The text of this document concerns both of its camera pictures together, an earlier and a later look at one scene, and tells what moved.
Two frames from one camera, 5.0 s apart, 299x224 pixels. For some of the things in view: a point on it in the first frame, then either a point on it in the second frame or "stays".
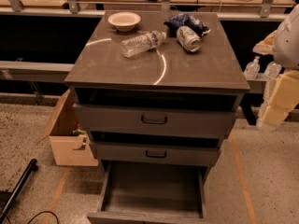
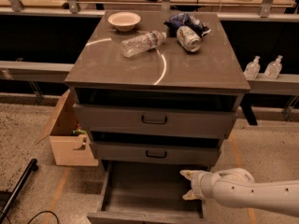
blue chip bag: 188,20 stays
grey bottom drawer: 153,192 stays
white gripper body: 288,42 -> 197,184
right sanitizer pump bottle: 272,70 stays
